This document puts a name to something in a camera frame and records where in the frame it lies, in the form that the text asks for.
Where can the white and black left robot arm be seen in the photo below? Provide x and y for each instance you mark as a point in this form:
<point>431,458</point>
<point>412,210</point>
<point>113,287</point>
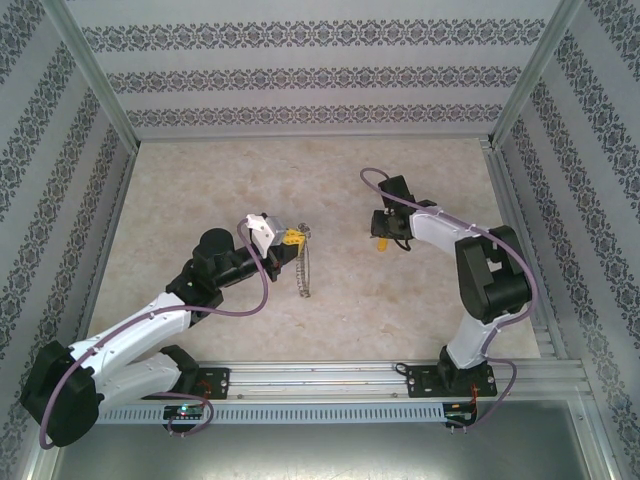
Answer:
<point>135,325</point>

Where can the grey metal panel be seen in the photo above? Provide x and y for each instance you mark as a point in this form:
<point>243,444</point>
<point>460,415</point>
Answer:
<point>320,450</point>

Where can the aluminium mounting rail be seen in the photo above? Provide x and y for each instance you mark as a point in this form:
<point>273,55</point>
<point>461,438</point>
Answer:
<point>320,380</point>

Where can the aluminium side rail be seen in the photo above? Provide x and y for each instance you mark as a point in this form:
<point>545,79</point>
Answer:
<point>507,200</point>
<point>113,225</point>

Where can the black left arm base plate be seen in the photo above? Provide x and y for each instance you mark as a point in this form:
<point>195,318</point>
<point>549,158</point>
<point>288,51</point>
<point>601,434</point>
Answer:
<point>217,382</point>

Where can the aluminium corner post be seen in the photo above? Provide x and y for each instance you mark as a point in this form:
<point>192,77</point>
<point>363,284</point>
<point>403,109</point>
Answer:
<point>98,80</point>
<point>532,75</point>

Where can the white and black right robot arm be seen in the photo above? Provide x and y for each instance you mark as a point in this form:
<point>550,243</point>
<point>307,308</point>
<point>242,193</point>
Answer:
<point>435,230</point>

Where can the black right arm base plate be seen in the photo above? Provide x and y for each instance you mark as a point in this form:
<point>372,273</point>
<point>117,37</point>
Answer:
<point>425,382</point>

